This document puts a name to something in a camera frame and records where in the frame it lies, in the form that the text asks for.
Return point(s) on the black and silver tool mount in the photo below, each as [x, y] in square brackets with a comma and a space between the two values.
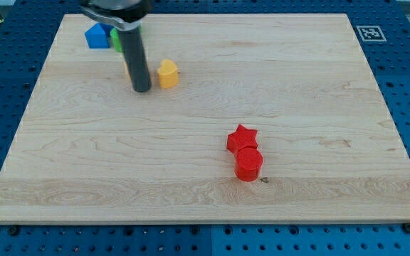
[124, 15]

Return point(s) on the red star block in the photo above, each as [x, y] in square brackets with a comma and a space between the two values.
[241, 138]

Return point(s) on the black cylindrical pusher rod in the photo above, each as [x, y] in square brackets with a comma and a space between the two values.
[135, 59]

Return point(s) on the wooden board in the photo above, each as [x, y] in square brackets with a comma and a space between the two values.
[91, 151]

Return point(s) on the green block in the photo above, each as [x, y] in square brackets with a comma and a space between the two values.
[114, 37]

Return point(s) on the white fiducial marker tag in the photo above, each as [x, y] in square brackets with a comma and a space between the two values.
[371, 34]

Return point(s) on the yellow heart block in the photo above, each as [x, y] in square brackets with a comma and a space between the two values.
[168, 74]

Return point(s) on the blue triangle block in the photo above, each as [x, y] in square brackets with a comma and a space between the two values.
[98, 35]

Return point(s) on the red cylinder block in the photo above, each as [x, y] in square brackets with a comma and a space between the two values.
[248, 164]

